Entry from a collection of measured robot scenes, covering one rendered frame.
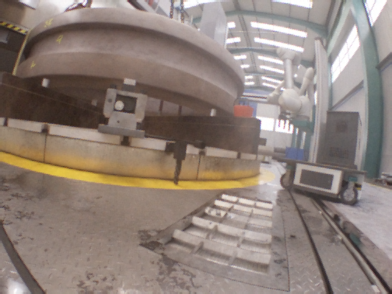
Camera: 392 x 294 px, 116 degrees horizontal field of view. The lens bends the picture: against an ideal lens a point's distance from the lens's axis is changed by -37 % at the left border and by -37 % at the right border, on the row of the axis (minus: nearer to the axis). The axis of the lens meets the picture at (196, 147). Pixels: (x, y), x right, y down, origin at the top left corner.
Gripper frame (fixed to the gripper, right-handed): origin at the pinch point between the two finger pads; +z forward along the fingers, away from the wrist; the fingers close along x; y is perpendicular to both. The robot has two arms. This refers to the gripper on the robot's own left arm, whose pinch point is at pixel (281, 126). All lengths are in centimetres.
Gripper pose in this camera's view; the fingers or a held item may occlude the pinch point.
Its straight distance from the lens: 231.6
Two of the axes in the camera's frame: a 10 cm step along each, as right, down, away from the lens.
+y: -6.1, -1.1, 7.9
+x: -7.8, -1.1, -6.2
